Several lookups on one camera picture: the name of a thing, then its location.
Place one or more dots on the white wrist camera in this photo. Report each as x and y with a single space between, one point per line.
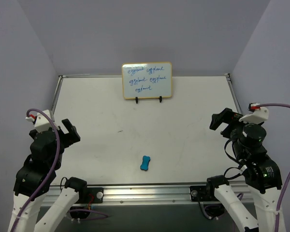
258 114
42 122

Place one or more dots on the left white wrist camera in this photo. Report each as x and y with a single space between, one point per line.
42 122

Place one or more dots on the aluminium front rail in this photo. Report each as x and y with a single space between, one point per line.
148 195

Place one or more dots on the blue bone shaped eraser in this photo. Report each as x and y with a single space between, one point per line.
145 163

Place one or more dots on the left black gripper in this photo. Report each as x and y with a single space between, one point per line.
66 135

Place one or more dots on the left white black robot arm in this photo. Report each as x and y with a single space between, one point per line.
33 181

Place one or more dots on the black wire whiteboard stand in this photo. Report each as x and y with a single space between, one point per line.
137 99

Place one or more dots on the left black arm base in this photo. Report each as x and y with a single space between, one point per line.
92 195

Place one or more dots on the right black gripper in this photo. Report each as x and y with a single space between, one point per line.
226 121

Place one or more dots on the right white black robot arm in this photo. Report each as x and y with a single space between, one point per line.
262 175

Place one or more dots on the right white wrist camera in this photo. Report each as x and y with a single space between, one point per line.
258 114

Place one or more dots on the yellow framed small whiteboard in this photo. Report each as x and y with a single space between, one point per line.
147 80

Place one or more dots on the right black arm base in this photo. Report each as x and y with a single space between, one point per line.
201 193

